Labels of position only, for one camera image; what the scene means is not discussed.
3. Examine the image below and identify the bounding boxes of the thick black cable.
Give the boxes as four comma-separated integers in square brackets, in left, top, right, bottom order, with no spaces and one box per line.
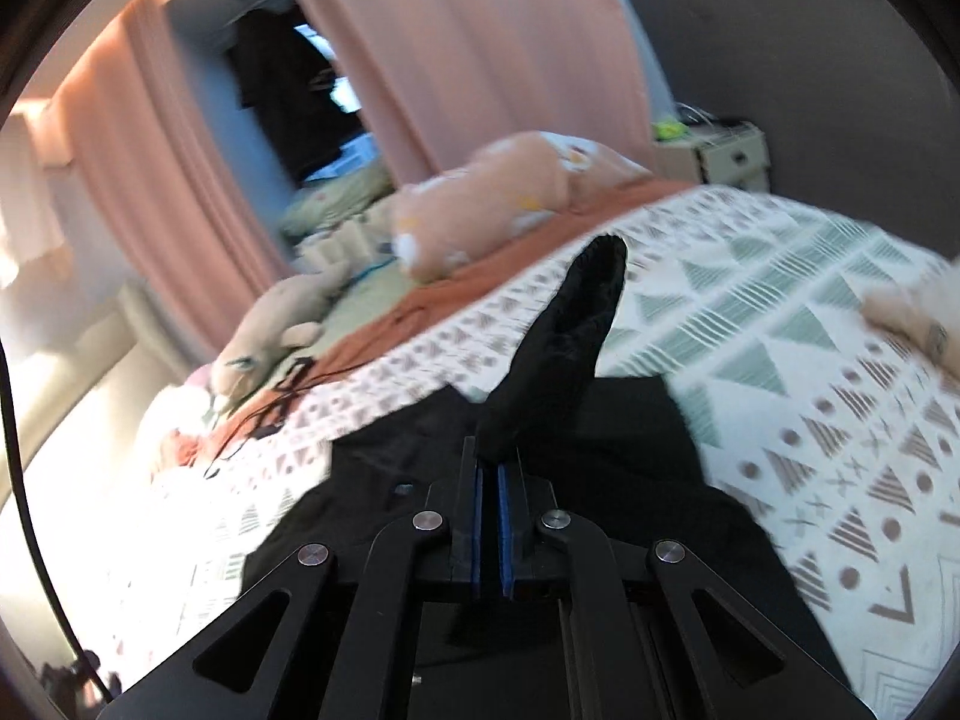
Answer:
[0,341,115,706]

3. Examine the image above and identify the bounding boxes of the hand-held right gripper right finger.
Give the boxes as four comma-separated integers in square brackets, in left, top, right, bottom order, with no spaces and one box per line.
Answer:
[495,450,878,720]

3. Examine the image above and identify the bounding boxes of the thin black cable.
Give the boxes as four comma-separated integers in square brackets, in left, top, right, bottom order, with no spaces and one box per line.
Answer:
[201,356,317,479]

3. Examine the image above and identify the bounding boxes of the rust brown bed sheet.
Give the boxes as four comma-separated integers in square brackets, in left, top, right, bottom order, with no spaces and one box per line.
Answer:
[150,178,695,477]

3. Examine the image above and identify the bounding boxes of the pale green bed sheet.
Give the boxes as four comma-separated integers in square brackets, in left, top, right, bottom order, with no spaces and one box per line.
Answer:
[279,163,421,361]

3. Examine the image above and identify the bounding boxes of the white hanging cloth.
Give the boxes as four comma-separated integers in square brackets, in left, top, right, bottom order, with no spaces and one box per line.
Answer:
[0,101,76,287]

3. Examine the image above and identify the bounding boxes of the large orange plush toy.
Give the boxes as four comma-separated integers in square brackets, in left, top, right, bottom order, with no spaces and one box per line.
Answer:
[388,130,653,286]

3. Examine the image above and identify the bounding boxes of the beige bed frame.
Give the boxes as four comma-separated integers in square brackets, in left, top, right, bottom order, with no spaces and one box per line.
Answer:
[11,285,222,500]

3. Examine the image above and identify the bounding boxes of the cream bedside drawer cabinet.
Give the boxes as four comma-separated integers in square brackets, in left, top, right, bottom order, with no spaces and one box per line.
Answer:
[651,118,773,193]

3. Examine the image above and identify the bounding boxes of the dark hanging clothes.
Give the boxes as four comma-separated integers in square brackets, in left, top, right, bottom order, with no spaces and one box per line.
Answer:
[234,6,380,182]

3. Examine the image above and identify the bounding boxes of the black garment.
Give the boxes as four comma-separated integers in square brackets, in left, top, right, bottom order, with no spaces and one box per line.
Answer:
[240,234,856,698]

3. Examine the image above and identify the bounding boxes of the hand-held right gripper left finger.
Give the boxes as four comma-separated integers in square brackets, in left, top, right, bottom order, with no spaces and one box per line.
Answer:
[97,436,490,720]

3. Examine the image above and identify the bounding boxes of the beige plush toy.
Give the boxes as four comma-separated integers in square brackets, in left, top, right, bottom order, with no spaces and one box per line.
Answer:
[210,262,355,407]

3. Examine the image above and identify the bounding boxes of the peach fluffy plush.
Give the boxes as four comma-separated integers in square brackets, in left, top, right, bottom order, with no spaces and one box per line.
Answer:
[859,251,960,380]

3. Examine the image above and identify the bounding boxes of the patterned white green blanket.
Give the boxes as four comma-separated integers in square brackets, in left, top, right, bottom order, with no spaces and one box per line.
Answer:
[97,184,960,720]

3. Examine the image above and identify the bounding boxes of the pink curtain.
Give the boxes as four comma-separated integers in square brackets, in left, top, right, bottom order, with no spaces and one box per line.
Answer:
[51,0,297,365]
[266,0,665,182]

